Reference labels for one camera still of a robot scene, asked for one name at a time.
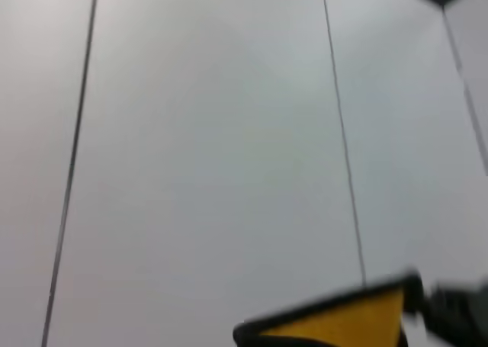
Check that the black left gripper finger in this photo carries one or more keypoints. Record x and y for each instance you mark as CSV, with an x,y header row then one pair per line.
x,y
461,316
414,291

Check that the yellow and green towel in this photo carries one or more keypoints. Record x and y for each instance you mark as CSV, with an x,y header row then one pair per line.
x,y
343,324

